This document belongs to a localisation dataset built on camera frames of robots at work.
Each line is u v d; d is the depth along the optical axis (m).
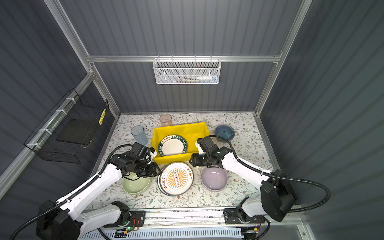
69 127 0.73
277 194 0.42
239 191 0.82
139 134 0.91
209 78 0.88
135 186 0.82
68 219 0.39
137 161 0.62
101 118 0.83
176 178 0.85
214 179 0.84
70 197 0.42
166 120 1.01
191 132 1.05
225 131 1.05
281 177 0.44
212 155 0.62
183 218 0.75
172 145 0.99
